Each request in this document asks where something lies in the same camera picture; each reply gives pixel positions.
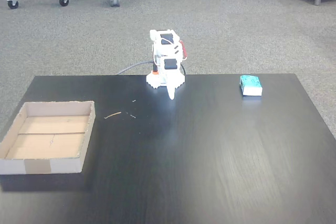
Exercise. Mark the shallow cardboard box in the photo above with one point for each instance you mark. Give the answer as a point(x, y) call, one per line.
point(52, 142)

